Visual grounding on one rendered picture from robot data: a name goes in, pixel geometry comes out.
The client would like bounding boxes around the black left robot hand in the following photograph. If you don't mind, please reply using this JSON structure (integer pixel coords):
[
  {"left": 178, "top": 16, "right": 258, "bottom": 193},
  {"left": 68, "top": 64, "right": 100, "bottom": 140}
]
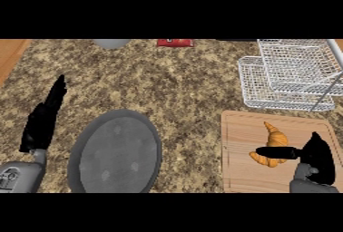
[{"left": 20, "top": 74, "right": 68, "bottom": 153}]

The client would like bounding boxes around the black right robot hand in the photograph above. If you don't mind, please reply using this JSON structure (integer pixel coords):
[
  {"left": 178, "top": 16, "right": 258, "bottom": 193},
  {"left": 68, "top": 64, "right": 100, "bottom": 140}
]
[{"left": 255, "top": 131, "right": 338, "bottom": 186}]

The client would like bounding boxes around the golden croissant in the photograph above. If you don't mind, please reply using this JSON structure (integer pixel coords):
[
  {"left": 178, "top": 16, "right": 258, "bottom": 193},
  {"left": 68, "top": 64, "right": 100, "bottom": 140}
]
[{"left": 249, "top": 121, "right": 290, "bottom": 169}]

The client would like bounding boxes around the wooden cutting board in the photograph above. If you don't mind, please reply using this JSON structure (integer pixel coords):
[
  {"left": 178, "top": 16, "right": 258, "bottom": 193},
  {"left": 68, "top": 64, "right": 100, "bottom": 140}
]
[{"left": 221, "top": 110, "right": 343, "bottom": 194}]

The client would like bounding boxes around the grey round plate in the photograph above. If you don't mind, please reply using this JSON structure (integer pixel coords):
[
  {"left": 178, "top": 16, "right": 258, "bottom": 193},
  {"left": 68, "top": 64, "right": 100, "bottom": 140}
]
[{"left": 67, "top": 109, "right": 165, "bottom": 194}]

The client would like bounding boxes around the grey round container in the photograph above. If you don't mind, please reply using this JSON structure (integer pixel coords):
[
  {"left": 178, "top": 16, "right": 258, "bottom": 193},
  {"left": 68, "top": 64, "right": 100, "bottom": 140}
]
[{"left": 94, "top": 38, "right": 132, "bottom": 50}]

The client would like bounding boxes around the red packet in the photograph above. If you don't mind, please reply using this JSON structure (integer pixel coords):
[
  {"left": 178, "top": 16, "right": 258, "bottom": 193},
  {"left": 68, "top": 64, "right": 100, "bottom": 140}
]
[{"left": 156, "top": 38, "right": 196, "bottom": 48}]

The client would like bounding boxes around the white tiered wire basket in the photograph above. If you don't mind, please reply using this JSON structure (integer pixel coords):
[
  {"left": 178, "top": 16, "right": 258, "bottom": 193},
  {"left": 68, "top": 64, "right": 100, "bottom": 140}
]
[{"left": 237, "top": 38, "right": 343, "bottom": 112}]

